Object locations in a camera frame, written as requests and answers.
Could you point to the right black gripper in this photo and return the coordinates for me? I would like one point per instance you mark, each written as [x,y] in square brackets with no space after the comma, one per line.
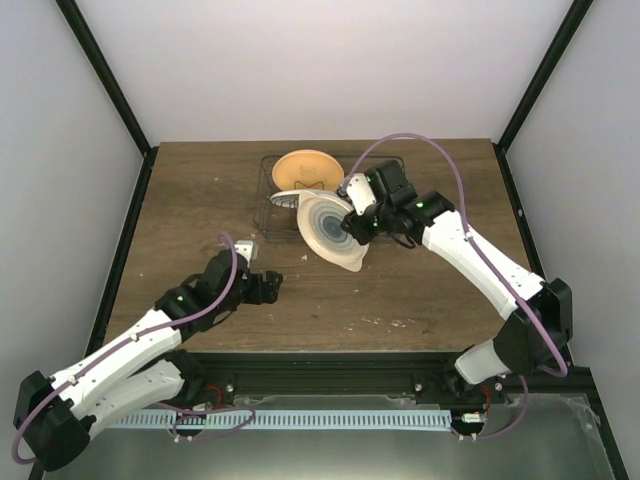
[360,235]

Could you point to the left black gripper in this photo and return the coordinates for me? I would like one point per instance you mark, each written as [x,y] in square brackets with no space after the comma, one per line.
[272,290]

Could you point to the clear plastic lidded bowl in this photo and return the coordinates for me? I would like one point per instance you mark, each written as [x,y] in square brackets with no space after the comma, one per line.
[319,218]

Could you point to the black wire dish rack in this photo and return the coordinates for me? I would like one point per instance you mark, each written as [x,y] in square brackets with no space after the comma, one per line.
[277,223]

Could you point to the white blue striped plate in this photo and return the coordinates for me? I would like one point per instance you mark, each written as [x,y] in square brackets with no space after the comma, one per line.
[286,199]

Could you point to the orange plastic plate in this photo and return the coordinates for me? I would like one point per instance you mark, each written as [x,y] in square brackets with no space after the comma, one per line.
[307,169]

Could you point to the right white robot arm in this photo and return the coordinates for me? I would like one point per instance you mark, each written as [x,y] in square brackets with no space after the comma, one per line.
[537,314]

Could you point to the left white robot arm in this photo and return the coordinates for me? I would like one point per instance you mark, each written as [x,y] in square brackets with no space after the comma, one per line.
[57,416]

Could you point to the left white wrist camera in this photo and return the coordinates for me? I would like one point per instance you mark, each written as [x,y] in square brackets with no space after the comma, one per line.
[248,249]

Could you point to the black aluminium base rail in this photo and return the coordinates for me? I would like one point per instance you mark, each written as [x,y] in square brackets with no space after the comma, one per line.
[413,374]

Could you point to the light blue slotted cable duct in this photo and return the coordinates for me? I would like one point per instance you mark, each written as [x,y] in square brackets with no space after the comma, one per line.
[306,420]

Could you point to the right black frame post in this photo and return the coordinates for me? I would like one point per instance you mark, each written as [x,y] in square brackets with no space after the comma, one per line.
[561,40]

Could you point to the black frame post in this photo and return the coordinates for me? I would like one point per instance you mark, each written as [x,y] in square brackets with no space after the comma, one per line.
[561,40]
[93,52]

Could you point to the left black frame post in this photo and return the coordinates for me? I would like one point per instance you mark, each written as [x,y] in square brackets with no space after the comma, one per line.
[93,52]

